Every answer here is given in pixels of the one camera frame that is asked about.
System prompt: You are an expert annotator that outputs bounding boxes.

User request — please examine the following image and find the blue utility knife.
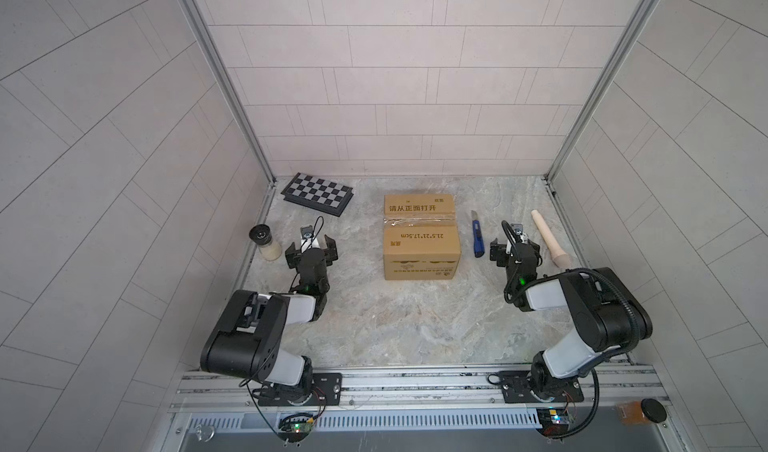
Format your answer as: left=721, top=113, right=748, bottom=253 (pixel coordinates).
left=471, top=210, right=485, bottom=258

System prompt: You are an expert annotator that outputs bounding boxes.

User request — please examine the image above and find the brown cardboard express box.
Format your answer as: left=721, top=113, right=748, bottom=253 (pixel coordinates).
left=382, top=194, right=462, bottom=281

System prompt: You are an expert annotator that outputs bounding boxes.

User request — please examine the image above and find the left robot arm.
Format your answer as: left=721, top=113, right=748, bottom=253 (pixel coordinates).
left=200, top=236, right=338, bottom=405

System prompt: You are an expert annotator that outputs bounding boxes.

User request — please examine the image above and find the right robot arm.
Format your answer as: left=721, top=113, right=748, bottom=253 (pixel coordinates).
left=490, top=240, right=653, bottom=402

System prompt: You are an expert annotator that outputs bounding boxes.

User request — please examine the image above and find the wooden rolling pin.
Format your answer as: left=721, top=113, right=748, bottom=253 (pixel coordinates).
left=531, top=210, right=572, bottom=270

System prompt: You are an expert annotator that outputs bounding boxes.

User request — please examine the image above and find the glass jar black lid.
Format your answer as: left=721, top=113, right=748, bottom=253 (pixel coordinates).
left=249, top=224, right=282, bottom=262

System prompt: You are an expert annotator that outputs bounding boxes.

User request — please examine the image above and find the black white chessboard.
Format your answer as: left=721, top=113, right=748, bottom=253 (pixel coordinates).
left=281, top=173, right=354, bottom=217

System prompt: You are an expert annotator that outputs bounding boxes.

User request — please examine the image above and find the right green circuit board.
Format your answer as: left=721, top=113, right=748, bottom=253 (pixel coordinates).
left=536, top=408, right=572, bottom=437

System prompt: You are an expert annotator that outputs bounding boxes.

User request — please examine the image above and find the green circuit board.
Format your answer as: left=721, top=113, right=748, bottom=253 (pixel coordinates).
left=278, top=412, right=317, bottom=444
left=536, top=408, right=572, bottom=437

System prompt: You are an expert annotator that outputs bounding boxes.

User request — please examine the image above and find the left green circuit board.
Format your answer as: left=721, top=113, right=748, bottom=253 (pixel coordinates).
left=278, top=412, right=317, bottom=444

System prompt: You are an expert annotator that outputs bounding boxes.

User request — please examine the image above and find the brown jar black lid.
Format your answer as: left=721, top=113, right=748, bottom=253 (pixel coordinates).
left=616, top=398, right=668, bottom=426

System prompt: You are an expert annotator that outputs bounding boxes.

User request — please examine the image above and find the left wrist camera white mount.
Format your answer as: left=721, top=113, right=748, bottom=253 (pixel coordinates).
left=300, top=225, right=322, bottom=253

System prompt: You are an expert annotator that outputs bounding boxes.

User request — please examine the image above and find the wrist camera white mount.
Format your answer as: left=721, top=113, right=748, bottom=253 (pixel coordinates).
left=509, top=223, right=529, bottom=246
left=300, top=225, right=322, bottom=253

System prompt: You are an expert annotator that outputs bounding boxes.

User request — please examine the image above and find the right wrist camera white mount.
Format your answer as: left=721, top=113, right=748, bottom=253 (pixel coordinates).
left=509, top=223, right=529, bottom=246

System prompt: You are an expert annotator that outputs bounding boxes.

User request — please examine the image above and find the black corrugated cable conduit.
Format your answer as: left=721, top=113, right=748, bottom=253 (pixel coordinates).
left=500, top=220, right=643, bottom=441

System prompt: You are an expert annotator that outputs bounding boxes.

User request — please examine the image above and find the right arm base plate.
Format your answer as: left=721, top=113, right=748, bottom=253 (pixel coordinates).
left=487, top=370, right=584, bottom=404

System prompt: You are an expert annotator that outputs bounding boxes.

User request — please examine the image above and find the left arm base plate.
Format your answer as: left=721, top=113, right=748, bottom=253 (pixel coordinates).
left=252, top=372, right=343, bottom=407

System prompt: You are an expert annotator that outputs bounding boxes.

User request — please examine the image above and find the aluminium front rail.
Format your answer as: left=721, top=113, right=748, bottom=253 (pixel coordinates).
left=146, top=359, right=693, bottom=451

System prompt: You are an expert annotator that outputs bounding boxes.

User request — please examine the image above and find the metal ring hook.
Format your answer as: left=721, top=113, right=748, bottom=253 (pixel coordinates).
left=193, top=424, right=216, bottom=443

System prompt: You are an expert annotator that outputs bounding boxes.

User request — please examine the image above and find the right corner aluminium post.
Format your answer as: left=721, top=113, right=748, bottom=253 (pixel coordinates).
left=544, top=0, right=676, bottom=183

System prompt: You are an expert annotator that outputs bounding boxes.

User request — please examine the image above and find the corner aluminium post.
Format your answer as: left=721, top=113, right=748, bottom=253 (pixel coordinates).
left=167, top=0, right=277, bottom=184
left=544, top=0, right=676, bottom=183

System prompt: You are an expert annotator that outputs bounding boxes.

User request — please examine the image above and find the left corner aluminium post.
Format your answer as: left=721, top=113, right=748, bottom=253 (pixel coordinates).
left=167, top=0, right=277, bottom=184

